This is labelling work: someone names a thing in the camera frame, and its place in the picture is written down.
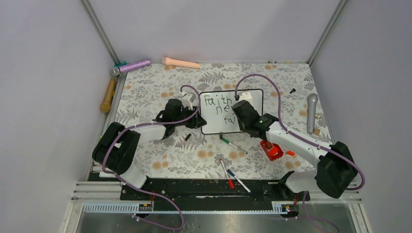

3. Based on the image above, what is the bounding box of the gold toy microphone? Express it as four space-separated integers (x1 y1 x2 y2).
100 78 117 113

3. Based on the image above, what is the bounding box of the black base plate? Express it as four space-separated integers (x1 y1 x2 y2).
120 178 310 211

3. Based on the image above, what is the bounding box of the brown cylinder in box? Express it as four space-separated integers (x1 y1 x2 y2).
264 142 273 150

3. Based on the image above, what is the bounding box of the red plastic box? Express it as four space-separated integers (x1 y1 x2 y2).
260 140 284 161

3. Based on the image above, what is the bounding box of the small black-framed whiteboard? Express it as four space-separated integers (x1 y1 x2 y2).
199 89 265 139

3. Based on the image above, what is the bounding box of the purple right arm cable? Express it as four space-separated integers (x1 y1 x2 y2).
234 73 366 231

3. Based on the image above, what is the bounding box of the blue capped marker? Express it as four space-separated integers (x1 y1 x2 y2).
227 169 252 194

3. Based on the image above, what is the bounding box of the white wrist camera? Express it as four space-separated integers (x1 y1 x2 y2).
181 92 197 110
235 91 253 105

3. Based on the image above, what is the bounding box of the purple glitter microphone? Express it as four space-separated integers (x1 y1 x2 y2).
109 59 151 76

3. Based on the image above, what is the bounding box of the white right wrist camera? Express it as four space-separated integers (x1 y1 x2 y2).
235 91 253 105

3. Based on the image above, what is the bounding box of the red capped marker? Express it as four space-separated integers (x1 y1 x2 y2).
219 159 235 189

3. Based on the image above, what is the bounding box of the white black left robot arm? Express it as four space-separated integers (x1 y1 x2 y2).
91 99 207 200

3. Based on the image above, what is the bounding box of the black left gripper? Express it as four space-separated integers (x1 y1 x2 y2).
173 105 206 129

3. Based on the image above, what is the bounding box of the green capped marker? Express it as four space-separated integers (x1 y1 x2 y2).
221 138 248 154

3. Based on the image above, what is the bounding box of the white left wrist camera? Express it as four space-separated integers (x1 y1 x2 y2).
181 92 197 110

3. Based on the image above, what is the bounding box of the small wooden cube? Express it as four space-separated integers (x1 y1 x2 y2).
313 128 321 136

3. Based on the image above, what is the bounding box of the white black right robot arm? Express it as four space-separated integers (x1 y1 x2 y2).
232 100 359 200

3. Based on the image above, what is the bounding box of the silver toy microphone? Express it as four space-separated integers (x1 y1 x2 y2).
307 93 318 134

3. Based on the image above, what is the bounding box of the peach toy microphone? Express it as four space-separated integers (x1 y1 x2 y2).
161 57 200 69

